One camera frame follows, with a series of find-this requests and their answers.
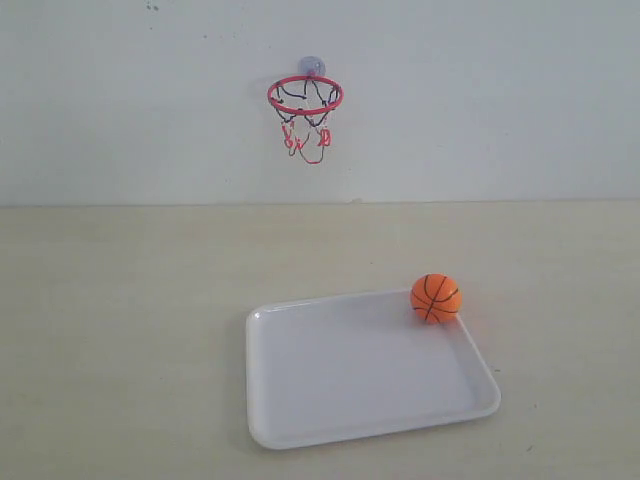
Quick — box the red mini basketball hoop ring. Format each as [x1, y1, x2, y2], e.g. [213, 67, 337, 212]
[266, 75, 346, 115]

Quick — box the white rectangular plastic tray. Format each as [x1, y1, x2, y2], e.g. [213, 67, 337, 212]
[245, 290, 501, 450]

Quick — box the small orange toy basketball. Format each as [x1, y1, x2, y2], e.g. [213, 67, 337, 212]
[410, 273, 462, 325]

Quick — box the hoop net, black white red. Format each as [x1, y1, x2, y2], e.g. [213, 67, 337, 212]
[267, 75, 344, 165]

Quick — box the clear suction cup mount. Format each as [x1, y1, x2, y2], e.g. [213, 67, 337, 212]
[298, 56, 326, 77]

